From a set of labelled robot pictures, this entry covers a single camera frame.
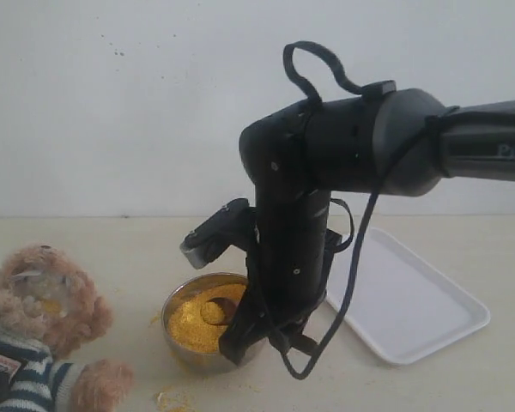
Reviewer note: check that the yellow millet grains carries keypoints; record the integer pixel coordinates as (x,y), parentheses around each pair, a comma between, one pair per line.
(187,327)

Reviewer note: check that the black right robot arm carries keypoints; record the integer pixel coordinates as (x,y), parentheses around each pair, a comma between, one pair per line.
(398,144)

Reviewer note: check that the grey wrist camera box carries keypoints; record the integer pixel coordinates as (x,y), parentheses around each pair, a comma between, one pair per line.
(234,224)

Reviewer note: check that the white rectangular plastic tray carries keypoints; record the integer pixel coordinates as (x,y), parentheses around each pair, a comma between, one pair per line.
(403,308)

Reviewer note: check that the brown plush teddy bear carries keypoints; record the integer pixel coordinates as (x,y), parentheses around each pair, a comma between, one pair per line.
(49,308)

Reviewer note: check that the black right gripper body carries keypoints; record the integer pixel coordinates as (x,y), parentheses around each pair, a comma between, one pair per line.
(273,307)

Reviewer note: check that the dark brown wooden spoon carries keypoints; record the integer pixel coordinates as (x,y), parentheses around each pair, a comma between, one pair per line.
(218,311)

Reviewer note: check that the spilled yellow grain pile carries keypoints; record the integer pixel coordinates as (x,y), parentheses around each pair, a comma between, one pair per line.
(175,398)

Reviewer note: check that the steel bowl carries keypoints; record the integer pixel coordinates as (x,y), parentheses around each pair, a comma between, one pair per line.
(204,364)

